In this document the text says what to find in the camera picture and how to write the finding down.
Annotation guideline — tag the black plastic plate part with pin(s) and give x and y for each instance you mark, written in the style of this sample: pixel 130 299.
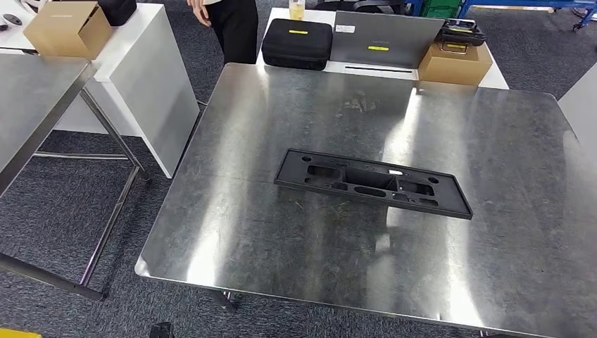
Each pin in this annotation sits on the black plastic plate part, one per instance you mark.
pixel 291 175

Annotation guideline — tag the stainless steel table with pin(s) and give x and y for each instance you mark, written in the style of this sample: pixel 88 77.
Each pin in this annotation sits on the stainless steel table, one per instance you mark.
pixel 280 116
pixel 28 93

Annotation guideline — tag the black case yellow label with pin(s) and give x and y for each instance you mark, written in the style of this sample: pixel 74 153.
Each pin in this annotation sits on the black case yellow label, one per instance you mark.
pixel 294 46

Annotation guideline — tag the person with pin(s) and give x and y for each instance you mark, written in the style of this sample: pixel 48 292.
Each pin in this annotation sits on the person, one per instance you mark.
pixel 238 32

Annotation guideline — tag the yellow cup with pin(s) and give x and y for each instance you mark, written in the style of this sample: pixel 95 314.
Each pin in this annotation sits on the yellow cup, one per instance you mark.
pixel 296 11

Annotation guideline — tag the grey flat case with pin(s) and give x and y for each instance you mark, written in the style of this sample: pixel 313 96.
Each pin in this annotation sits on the grey flat case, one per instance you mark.
pixel 382 32

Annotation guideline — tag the white desk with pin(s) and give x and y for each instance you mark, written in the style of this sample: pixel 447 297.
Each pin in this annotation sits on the white desk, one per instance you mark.
pixel 140 93
pixel 583 107
pixel 496 79

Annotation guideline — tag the brown cardboard box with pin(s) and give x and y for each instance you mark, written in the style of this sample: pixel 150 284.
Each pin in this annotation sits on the brown cardboard box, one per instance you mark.
pixel 452 67
pixel 60 32

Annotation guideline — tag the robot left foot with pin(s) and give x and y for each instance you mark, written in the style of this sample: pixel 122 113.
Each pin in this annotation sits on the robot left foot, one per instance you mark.
pixel 162 331

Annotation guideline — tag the green plastic crate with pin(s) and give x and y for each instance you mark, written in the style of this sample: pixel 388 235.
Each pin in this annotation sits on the green plastic crate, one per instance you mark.
pixel 440 8

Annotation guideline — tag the black bag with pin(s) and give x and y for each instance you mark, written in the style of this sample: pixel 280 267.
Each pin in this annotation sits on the black bag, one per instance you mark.
pixel 116 11

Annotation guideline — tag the white rounded device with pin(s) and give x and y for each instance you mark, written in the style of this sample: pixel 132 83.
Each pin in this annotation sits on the white rounded device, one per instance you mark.
pixel 33 4

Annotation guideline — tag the yellow floor tape square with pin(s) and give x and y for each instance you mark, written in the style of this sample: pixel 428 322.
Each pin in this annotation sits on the yellow floor tape square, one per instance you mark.
pixel 18 334

